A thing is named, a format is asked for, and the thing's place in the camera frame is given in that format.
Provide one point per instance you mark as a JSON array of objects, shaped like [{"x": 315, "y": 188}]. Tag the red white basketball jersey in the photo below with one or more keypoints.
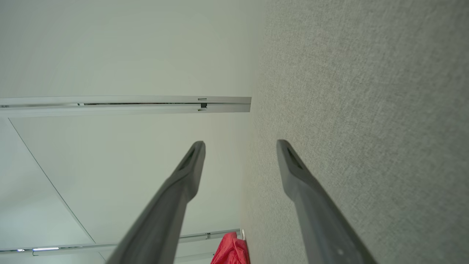
[{"x": 231, "y": 251}]

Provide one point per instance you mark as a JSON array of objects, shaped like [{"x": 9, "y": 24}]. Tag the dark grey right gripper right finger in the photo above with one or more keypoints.
[{"x": 315, "y": 212}]

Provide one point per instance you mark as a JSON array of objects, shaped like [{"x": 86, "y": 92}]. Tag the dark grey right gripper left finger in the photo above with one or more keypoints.
[{"x": 165, "y": 212}]

